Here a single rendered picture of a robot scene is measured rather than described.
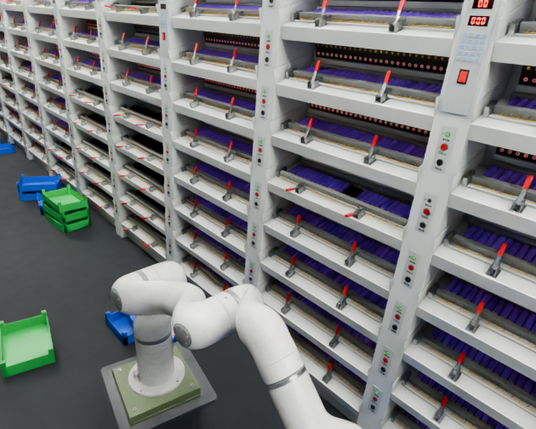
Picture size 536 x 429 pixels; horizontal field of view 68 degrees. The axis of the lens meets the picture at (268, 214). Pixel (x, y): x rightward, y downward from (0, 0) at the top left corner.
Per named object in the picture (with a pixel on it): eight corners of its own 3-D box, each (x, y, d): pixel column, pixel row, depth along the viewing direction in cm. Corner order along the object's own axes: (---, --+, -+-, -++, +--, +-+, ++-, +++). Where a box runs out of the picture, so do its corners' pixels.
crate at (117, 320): (124, 346, 191) (123, 334, 188) (105, 324, 204) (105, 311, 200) (178, 320, 211) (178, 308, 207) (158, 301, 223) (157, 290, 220)
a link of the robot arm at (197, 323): (158, 294, 133) (111, 314, 122) (151, 260, 131) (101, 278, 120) (253, 334, 95) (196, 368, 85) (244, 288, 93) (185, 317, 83)
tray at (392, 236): (402, 251, 125) (403, 228, 119) (268, 191, 163) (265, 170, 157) (433, 220, 135) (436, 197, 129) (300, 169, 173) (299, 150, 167)
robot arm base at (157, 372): (130, 404, 127) (124, 359, 120) (126, 363, 143) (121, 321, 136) (190, 388, 134) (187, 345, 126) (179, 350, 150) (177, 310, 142)
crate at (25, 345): (55, 362, 179) (53, 348, 176) (2, 378, 169) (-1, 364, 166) (48, 322, 202) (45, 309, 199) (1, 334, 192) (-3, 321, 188)
